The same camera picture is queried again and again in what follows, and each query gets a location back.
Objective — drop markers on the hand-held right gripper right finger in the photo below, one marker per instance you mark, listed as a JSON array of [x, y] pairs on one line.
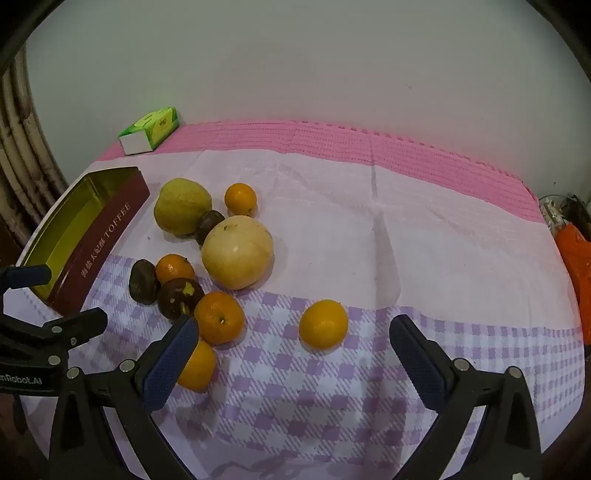
[[418, 360]]

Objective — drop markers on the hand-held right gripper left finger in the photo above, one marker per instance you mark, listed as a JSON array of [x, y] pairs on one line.
[[168, 360]]

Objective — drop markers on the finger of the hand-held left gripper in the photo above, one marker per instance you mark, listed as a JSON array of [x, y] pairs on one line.
[[27, 277], [78, 323]]

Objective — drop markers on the orange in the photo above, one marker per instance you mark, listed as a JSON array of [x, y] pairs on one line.
[[219, 318], [174, 269], [240, 198], [198, 364], [323, 323]]

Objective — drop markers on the dark brown round fruit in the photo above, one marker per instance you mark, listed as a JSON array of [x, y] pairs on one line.
[[142, 281], [181, 297], [208, 226]]

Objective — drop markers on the gold metal tray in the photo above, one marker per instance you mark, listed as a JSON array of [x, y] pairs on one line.
[[106, 230]]

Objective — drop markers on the large tan pear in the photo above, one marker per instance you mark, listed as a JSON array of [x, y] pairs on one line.
[[238, 254]]

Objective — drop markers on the green apple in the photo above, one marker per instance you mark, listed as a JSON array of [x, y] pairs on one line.
[[182, 207]]

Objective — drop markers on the brown wooden furniture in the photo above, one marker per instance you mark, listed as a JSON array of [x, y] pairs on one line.
[[23, 152]]

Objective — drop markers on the purple checked cloth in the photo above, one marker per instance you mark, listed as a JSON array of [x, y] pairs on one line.
[[323, 230]]

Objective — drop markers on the orange plastic bag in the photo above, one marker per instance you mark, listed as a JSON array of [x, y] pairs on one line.
[[575, 258]]

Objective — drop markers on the green tissue pack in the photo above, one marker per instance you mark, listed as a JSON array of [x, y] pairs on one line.
[[152, 124]]

